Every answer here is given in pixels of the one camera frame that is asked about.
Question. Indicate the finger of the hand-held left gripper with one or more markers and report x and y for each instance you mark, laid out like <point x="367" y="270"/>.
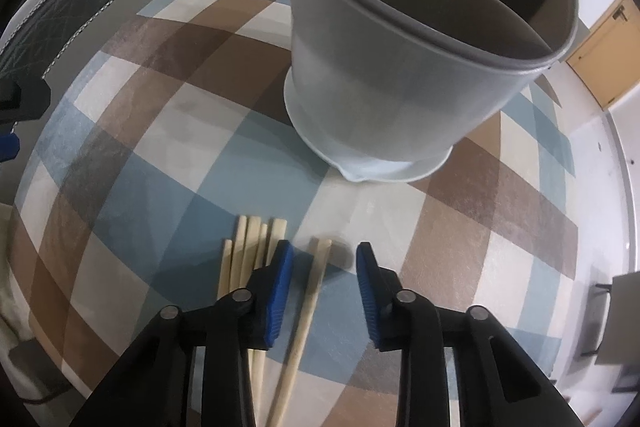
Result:
<point x="22" y="99"/>
<point x="7" y="148"/>

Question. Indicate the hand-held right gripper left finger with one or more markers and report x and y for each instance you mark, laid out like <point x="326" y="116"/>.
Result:
<point x="277" y="297"/>

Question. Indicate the single wooden chopstick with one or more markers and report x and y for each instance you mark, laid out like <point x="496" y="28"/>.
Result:
<point x="316" y="252"/>
<point x="326" y="252"/>

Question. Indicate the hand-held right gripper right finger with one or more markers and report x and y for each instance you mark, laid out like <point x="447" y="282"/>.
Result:
<point x="367" y="302"/>

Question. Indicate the checkered tablecloth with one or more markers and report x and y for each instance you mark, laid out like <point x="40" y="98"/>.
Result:
<point x="150" y="157"/>

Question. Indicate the bundle of wooden chopsticks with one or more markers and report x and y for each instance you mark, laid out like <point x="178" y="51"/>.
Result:
<point x="243" y="247"/>

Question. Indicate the grey white utensil holder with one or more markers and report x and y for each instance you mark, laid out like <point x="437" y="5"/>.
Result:
<point x="390" y="107"/>

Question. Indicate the light wooden door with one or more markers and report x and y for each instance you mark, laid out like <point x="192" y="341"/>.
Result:
<point x="605" y="62"/>

